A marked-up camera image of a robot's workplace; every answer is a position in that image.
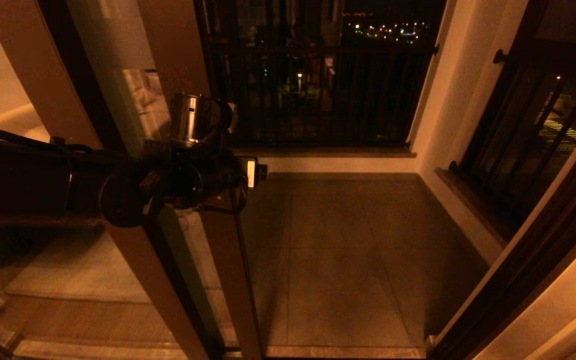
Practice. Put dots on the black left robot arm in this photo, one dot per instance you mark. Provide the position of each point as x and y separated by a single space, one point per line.
43 185

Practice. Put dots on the metal door floor track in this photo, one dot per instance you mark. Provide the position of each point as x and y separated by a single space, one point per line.
343 352

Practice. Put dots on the dark stone window sill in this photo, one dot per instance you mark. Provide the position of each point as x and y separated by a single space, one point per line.
328 152
478 207

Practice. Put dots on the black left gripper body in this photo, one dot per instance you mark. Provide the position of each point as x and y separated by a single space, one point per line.
255 172

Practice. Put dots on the brown framed sliding glass door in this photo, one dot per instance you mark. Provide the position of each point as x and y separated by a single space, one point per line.
178 50

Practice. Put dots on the fixed brown door frame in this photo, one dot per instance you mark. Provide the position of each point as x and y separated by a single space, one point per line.
38 75

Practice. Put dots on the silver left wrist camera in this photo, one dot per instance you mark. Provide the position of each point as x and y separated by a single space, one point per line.
232 117

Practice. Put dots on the dark brown door jamb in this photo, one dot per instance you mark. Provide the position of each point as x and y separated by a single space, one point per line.
518 300

